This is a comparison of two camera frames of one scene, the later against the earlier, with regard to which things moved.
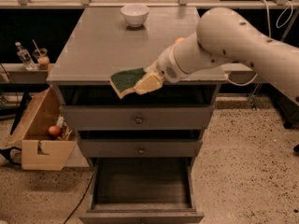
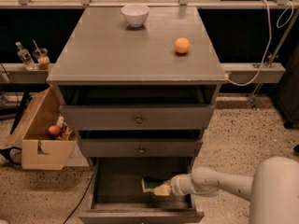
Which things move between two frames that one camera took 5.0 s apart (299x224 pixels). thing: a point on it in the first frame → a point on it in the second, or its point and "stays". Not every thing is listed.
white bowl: (135, 14) stays
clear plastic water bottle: (25, 57) stays
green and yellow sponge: (123, 81) → (148, 184)
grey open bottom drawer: (141, 190) stays
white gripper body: (167, 64) → (177, 185)
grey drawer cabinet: (140, 147) stays
